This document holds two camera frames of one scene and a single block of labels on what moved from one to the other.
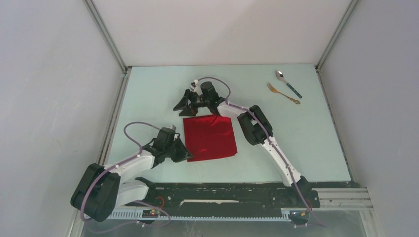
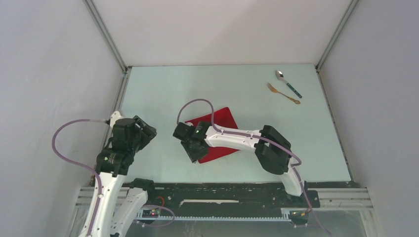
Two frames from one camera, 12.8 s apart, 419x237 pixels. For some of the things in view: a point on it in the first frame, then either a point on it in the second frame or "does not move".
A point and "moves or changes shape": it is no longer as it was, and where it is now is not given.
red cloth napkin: [209, 137] moves or changes shape
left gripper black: [184, 154] → [147, 132]
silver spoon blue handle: [280, 75] does not move
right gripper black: [191, 110] → [194, 156]
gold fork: [274, 90] does not move
